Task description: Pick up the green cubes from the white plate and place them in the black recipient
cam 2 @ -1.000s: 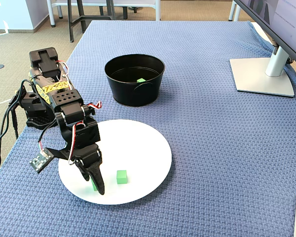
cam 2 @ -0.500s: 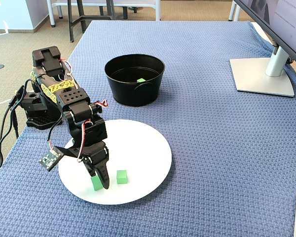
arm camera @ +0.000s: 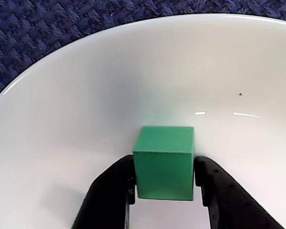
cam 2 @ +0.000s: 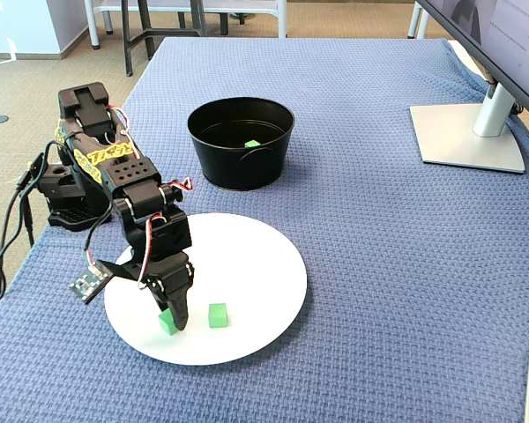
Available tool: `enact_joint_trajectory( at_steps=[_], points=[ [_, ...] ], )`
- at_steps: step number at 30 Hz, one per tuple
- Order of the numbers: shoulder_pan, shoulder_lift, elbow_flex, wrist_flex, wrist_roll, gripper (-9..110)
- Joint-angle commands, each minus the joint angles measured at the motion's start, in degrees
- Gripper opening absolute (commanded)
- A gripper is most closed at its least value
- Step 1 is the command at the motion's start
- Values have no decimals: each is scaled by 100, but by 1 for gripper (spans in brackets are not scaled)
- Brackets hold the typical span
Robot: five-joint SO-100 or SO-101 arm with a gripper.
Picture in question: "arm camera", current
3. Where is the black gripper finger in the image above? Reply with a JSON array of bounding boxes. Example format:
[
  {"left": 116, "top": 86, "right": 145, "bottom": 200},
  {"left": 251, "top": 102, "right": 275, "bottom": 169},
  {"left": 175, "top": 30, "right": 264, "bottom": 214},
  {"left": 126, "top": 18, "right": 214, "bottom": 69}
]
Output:
[
  {"left": 194, "top": 156, "right": 284, "bottom": 229},
  {"left": 72, "top": 154, "right": 137, "bottom": 229}
]

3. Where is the green cube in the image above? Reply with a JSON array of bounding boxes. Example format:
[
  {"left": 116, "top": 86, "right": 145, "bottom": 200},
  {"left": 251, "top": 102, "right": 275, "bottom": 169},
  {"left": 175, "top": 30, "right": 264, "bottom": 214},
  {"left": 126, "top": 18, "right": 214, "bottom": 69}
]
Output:
[{"left": 133, "top": 125, "right": 195, "bottom": 201}]

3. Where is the white round plate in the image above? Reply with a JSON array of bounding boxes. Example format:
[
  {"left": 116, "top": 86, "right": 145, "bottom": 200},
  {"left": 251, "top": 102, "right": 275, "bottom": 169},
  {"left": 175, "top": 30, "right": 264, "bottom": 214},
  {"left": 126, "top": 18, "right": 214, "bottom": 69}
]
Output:
[{"left": 0, "top": 13, "right": 286, "bottom": 229}]

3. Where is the blue woven table cloth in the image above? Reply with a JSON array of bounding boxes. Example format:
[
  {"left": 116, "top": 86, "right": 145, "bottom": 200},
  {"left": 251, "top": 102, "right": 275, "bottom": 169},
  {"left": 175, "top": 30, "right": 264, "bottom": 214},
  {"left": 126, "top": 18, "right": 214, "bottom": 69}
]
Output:
[{"left": 0, "top": 0, "right": 286, "bottom": 105}]

